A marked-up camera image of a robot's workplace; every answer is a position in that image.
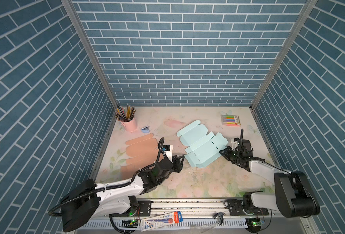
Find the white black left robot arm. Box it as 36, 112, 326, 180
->
49, 156, 185, 232

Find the light blue small stapler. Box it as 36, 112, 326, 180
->
141, 126, 150, 134

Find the aluminium right corner post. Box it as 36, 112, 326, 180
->
250, 0, 318, 111

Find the aluminium corner post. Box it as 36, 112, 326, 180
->
250, 0, 318, 111
61, 0, 118, 108

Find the pink metal pencil bucket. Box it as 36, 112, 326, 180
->
120, 117, 138, 133

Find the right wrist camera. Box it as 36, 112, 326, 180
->
231, 138, 241, 151

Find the small metal clip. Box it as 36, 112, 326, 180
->
213, 212, 224, 225

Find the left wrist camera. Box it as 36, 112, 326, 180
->
162, 145, 173, 161

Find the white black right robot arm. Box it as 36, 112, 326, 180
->
219, 138, 321, 218

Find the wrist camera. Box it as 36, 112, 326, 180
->
231, 138, 241, 151
162, 145, 173, 161

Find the flat pink paper box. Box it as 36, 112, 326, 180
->
120, 133, 158, 179

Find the aluminium left corner post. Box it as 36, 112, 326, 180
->
61, 0, 118, 108

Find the light teal paper box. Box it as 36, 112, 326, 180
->
177, 120, 228, 168

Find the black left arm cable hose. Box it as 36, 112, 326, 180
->
48, 137, 166, 217

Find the bundle of coloured pencils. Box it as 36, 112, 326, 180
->
114, 105, 136, 122

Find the clear box of markers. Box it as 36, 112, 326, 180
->
221, 115, 241, 127

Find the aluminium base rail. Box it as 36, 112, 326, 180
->
64, 198, 319, 234

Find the blue red white packet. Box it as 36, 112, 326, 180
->
141, 211, 183, 232

